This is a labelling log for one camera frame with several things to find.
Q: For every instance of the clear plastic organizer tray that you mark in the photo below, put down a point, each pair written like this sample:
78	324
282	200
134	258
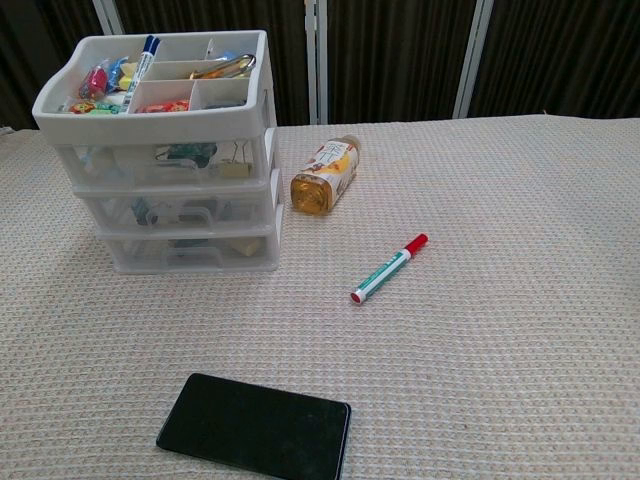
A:
145	177

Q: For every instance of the white plastic drawer cabinet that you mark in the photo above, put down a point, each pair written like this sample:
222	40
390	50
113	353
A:
150	125

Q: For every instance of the amber tea bottle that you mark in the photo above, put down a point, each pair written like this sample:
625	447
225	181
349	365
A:
325	172

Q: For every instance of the green marker red cap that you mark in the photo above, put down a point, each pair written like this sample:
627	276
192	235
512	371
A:
385	272

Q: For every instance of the green printed small pack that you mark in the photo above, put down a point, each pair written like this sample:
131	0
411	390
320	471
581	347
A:
187	152

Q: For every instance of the beige woven tablecloth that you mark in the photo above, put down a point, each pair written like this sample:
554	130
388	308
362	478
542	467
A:
500	300

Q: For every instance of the black smartphone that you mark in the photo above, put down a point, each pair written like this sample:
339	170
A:
250	425

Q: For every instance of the red candy packet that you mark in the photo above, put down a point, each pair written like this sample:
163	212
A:
167	106

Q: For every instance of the dark folding screen partition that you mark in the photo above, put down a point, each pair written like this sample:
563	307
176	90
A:
400	50

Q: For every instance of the small blue packet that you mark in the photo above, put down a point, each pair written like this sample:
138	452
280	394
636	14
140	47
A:
226	55

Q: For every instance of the yellow wrapped candy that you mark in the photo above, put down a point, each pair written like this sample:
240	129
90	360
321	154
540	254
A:
132	77

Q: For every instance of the white marker blue cap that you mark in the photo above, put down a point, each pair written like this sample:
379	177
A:
142	65

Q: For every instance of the blue wrapped candy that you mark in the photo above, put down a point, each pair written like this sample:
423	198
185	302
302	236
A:
116	70

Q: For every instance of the lion print green packet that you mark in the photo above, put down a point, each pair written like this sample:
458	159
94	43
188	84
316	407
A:
85	107

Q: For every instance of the pink red wrapped candy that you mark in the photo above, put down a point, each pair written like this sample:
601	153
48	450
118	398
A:
95	82

